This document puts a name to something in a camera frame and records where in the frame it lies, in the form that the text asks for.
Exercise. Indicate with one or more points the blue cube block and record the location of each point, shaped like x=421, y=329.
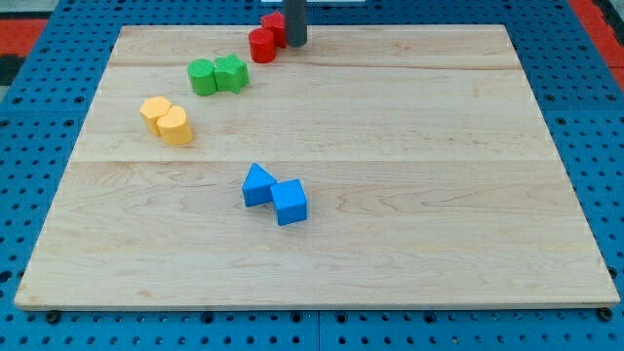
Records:
x=289, y=200

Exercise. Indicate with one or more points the wooden board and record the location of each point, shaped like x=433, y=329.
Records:
x=431, y=179

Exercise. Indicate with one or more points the yellow heart block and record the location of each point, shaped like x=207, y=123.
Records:
x=174, y=127

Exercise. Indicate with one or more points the blue triangle block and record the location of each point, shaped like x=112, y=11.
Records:
x=256, y=188

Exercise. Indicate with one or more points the green cylinder block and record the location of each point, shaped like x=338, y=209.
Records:
x=201, y=73

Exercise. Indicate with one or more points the yellow hexagon block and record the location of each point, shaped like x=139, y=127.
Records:
x=152, y=109

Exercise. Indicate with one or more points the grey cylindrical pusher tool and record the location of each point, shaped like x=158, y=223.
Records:
x=295, y=22

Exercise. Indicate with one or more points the green star block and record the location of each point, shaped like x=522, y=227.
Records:
x=231, y=74

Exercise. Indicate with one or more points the red star block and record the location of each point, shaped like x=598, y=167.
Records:
x=275, y=22

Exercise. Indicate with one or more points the red cylinder block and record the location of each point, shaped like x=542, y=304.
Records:
x=262, y=45

